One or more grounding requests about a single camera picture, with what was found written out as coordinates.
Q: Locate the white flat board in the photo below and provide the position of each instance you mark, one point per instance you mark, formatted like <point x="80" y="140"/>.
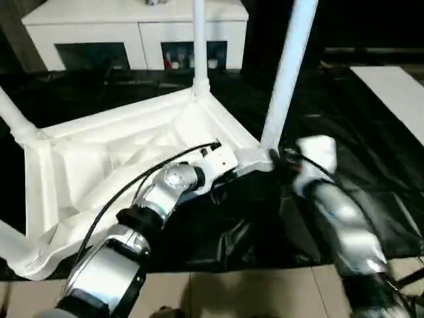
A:
<point x="394" y="92"/>

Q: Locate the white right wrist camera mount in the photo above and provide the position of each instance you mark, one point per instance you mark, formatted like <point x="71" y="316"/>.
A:
<point x="318" y="149"/>

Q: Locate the long black bar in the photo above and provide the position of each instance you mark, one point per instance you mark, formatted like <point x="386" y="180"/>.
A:
<point x="371" y="50"/>

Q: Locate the white sideboard cabinet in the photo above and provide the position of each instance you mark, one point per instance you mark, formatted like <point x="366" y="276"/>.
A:
<point x="99" y="26"/>

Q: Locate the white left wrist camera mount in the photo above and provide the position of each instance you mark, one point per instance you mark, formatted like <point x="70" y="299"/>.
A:
<point x="222" y="159"/>

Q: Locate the white plastic table leg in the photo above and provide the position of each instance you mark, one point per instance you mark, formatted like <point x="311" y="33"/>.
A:
<point x="201" y="43"/>
<point x="16" y="245"/>
<point x="16" y="112"/>
<point x="288" y="66"/>

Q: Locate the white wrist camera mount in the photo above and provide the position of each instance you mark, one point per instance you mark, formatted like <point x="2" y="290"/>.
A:
<point x="222" y="159"/>
<point x="318" y="149"/>

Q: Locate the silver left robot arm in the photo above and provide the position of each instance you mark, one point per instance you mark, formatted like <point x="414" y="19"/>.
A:
<point x="159" y="192"/>

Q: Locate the white plastic table top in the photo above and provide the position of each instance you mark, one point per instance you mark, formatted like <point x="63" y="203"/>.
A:
<point x="99" y="142"/>

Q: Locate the black table mat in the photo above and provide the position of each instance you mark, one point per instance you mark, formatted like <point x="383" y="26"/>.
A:
<point x="364" y="149"/>

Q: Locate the grey pleated curtain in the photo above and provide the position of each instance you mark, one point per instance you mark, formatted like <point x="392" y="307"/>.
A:
<point x="16" y="43"/>

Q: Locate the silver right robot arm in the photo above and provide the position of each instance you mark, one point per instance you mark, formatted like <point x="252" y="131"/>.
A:
<point x="348" y="225"/>

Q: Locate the black tripod stand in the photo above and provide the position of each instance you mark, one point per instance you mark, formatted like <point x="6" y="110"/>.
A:
<point x="410" y="276"/>

